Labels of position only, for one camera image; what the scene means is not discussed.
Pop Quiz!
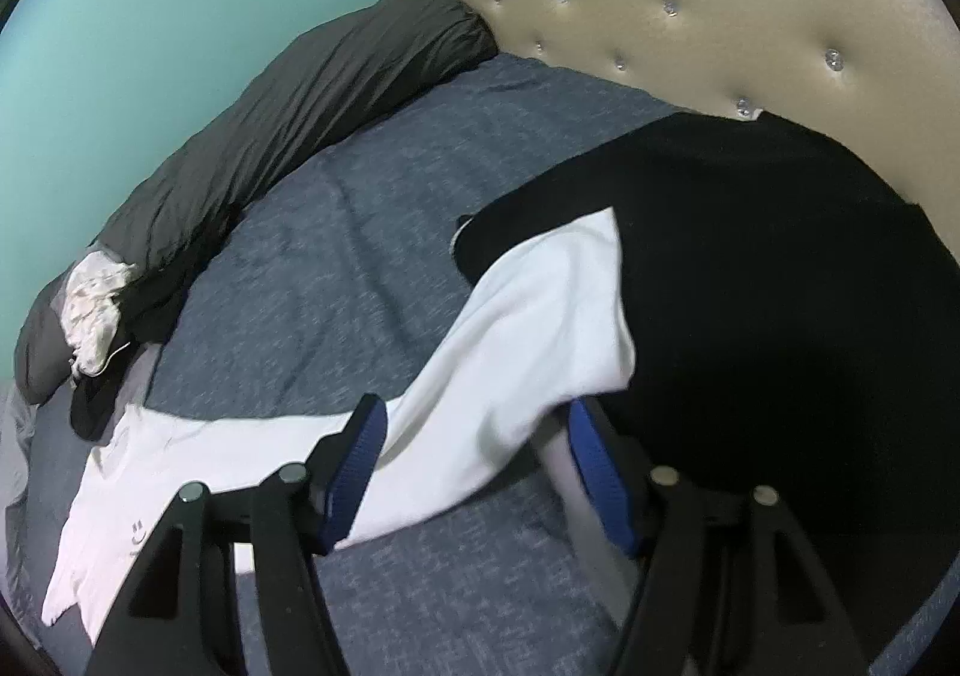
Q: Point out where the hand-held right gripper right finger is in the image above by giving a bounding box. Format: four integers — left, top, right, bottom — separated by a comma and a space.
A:
566, 397, 871, 676

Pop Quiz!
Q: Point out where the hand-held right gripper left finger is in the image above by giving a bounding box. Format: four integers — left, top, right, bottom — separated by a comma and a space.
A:
82, 392, 389, 676

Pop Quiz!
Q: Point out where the white long-sleeve shirt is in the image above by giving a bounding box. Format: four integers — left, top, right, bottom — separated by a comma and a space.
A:
41, 207, 638, 628

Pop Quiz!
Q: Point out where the bed with blue patterned sheet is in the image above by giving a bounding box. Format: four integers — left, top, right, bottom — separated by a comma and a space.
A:
0, 53, 960, 676

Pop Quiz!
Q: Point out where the folded black garment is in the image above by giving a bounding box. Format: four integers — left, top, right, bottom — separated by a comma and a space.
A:
456, 112, 960, 497

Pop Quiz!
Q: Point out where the black garment with white piping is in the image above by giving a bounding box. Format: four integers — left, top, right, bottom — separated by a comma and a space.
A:
70, 316, 173, 441

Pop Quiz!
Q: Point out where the cream crumpled garment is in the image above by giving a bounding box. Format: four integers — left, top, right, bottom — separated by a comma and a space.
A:
61, 251, 140, 377

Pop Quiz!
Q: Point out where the dark grey duvet roll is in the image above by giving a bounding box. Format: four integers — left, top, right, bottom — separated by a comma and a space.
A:
15, 0, 501, 407

